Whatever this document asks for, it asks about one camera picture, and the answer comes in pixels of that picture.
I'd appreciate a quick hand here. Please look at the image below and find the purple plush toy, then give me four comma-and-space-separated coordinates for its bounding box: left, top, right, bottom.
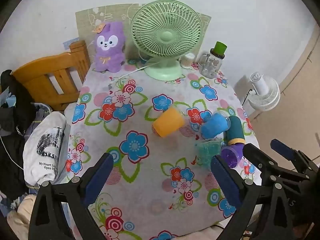
91, 22, 126, 73

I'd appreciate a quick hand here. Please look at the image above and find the glass jar with green lid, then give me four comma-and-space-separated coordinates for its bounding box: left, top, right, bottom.
199, 41, 228, 79

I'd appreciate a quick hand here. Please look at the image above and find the wooden chair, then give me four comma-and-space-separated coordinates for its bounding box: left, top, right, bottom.
12, 40, 91, 112

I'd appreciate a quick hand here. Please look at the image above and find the small white container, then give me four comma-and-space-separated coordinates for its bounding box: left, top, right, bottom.
179, 53, 196, 68

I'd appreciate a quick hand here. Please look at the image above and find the green desk fan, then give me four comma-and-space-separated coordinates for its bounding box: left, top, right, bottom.
130, 0, 203, 81

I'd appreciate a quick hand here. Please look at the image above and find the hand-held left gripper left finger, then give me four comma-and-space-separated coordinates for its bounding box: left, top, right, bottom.
29, 152, 115, 240

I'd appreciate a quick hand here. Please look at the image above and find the black clothing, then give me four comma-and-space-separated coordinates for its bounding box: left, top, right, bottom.
0, 70, 38, 200

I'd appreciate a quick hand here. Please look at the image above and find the white fan cable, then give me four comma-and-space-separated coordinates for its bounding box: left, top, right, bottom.
109, 60, 160, 89

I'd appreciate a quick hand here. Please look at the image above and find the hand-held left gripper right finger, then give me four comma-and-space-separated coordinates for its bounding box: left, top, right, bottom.
210, 155, 298, 240

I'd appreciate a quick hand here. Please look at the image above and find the dark teal cup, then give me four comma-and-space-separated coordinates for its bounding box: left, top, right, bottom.
226, 116, 246, 146

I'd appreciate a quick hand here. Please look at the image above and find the white fan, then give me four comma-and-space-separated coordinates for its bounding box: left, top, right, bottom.
246, 72, 281, 112

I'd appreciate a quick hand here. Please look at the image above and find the blue cup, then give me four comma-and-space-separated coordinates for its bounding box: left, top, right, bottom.
201, 112, 230, 140

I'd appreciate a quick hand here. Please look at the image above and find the white printed shirt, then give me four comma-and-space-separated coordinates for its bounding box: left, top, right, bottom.
23, 111, 67, 184

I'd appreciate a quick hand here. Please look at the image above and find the blue paper strip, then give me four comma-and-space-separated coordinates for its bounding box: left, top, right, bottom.
62, 37, 80, 50

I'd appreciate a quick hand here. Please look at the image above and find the plaid cloth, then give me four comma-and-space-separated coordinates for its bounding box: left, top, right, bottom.
25, 104, 54, 140

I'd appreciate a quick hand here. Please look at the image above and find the clear teal cup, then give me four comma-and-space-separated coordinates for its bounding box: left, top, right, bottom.
194, 137, 224, 172

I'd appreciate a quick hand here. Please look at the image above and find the beige cloth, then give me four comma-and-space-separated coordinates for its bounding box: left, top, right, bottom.
7, 194, 38, 240

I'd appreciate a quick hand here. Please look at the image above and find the orange cup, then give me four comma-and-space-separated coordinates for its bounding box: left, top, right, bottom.
152, 107, 186, 138

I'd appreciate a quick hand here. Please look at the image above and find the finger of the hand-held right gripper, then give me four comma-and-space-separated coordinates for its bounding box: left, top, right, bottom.
271, 139, 316, 172
243, 143, 309, 181

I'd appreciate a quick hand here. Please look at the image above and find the black fan cable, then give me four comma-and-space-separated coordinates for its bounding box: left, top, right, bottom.
241, 89, 252, 105

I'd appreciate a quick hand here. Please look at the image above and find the floral tablecloth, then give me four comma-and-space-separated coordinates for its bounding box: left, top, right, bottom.
64, 60, 260, 240

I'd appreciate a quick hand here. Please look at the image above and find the purple cup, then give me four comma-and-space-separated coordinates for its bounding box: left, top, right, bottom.
220, 142, 245, 167

